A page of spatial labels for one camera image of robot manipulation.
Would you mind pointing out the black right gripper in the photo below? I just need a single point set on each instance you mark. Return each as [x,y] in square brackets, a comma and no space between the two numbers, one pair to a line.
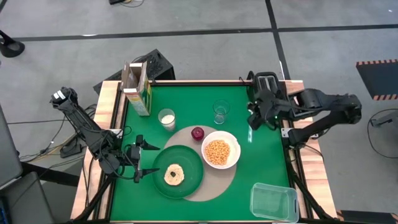
[269,105]

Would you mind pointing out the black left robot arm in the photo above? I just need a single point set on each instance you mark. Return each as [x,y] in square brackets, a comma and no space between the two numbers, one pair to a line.
[81,121]

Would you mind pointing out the green plate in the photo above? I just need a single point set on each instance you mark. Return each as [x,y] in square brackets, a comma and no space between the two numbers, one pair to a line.
[186,161]

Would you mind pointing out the white bowl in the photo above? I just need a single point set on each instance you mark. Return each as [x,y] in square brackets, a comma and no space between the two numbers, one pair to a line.
[234,149]

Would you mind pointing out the black toaster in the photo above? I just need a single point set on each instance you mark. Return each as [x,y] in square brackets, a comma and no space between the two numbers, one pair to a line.
[267,81]

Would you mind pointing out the black floor stand base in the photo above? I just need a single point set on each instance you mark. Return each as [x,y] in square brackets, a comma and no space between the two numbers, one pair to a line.
[11,46]

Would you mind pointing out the wooden table frame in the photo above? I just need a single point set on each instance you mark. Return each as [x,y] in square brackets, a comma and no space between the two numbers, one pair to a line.
[107,99]

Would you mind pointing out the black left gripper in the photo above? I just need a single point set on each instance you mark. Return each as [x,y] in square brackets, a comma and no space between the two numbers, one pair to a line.
[133,155]

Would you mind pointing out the grey panel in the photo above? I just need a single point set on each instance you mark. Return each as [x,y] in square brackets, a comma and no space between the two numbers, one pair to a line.
[9,149]

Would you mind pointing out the red apple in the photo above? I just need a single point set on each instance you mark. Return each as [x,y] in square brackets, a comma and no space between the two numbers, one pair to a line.
[197,133]

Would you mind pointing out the clear glass with milk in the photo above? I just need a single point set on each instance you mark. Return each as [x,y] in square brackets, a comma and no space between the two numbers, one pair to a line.
[164,113]

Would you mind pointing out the grey chair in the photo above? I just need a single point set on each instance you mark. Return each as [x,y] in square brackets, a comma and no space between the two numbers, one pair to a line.
[28,202]

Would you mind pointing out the black box behind table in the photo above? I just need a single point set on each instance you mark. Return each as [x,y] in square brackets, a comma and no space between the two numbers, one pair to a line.
[155,65]

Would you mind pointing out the green cereal box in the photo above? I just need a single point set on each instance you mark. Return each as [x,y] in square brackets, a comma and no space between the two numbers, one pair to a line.
[141,99]

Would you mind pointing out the clear plastic container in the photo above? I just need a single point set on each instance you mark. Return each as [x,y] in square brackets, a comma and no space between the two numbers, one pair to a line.
[273,202]

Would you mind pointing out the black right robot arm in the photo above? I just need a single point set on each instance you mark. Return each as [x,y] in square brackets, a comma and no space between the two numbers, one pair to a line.
[339,105]

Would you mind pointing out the empty clear glass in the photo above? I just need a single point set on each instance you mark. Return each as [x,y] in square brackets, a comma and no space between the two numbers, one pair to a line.
[221,111]

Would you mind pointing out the beige bagel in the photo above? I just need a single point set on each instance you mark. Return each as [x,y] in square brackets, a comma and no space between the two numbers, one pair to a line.
[177,179]

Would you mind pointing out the round beige woven placemat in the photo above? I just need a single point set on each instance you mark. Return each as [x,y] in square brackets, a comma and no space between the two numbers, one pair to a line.
[217,183]

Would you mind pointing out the black mat with hazard stripes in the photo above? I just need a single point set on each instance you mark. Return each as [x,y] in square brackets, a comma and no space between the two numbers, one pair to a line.
[377,79]
[367,217]

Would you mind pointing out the white milk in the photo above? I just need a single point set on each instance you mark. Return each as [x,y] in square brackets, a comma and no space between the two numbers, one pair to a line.
[168,119]

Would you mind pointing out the orange cereal pieces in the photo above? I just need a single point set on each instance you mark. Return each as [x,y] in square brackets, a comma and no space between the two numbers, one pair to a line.
[217,152]

